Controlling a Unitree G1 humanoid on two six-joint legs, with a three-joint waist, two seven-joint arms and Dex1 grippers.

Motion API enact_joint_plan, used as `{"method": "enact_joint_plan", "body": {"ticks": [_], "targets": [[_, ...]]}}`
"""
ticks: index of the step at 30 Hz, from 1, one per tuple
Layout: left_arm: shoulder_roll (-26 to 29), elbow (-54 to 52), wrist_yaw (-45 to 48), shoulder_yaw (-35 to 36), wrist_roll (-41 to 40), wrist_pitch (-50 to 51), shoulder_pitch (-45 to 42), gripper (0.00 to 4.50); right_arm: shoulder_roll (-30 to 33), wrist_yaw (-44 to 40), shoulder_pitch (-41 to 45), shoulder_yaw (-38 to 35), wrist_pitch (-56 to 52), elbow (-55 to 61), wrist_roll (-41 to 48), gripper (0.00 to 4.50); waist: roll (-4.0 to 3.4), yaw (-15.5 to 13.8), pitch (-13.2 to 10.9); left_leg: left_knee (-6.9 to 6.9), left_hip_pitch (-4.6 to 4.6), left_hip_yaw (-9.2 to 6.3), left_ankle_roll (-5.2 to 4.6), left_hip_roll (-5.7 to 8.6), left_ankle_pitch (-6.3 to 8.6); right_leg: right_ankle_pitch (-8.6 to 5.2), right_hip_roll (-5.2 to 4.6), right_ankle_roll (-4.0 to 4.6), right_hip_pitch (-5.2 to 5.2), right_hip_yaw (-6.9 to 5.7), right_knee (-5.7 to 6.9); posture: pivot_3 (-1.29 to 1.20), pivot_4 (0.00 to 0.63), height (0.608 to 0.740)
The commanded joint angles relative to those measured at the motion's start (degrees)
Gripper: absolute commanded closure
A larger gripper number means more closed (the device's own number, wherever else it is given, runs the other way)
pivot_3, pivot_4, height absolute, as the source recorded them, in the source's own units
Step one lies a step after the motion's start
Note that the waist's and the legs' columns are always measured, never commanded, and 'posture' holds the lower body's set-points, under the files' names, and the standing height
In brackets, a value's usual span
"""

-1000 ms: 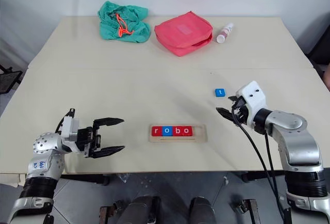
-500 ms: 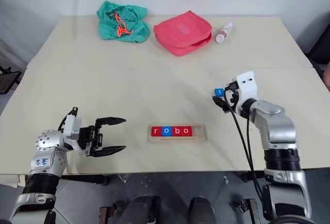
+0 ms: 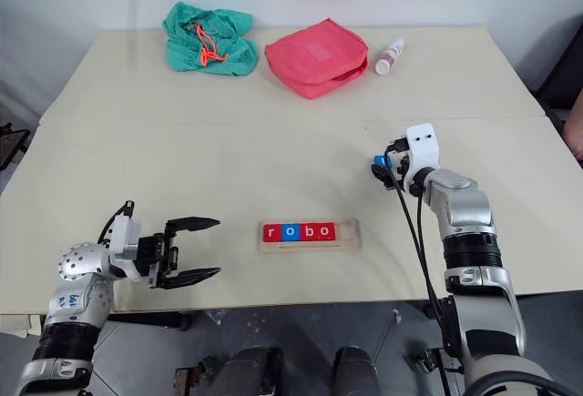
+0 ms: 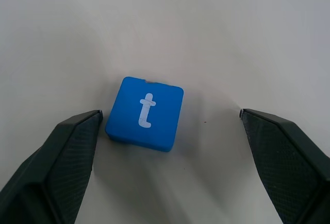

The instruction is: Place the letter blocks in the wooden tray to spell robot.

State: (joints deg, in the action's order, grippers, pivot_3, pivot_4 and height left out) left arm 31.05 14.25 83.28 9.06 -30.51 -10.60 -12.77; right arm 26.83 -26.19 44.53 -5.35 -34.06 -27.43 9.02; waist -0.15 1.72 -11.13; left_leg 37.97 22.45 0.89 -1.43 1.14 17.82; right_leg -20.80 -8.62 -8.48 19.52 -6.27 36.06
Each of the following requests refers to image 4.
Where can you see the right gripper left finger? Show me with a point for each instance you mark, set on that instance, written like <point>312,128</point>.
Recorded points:
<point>46,177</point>

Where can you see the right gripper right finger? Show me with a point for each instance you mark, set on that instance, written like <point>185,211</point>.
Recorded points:
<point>291,172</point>

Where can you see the blue letter tile t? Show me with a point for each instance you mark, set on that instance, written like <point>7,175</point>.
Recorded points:
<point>159,131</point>

